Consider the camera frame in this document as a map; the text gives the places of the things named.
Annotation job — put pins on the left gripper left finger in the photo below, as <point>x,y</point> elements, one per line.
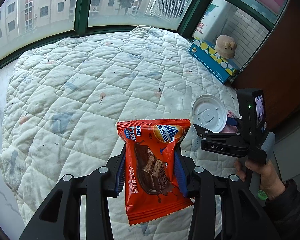
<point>120,174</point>

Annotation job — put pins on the beige plush toy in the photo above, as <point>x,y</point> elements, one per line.
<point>225,46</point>

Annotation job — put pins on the orange chocolate wafer wrapper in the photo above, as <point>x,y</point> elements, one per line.
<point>151,188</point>

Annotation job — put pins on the green window frame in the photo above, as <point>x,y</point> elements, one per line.
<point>249,22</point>

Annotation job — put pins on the white plastic cup lid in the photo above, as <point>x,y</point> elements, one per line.
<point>209,112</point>

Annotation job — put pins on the blue yellow tissue box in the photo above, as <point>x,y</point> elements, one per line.
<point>222,69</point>

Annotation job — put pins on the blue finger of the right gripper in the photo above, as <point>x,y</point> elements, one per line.
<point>231,121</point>

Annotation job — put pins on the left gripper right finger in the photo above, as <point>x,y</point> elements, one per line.
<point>180,175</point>

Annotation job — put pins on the person right hand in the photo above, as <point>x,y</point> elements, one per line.
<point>270,181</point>

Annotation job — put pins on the pink Franzzi snack wrapper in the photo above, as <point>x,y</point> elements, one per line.
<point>230,129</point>

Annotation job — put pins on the white quilted mattress pad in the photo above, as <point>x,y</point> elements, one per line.
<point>64,100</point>

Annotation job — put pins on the black camera with screen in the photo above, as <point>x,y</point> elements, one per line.
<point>252,112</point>

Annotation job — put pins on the clear plastic cup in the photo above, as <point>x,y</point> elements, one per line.
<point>178,98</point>

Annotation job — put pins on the black jacket sleeve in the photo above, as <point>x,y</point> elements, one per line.
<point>284,214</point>

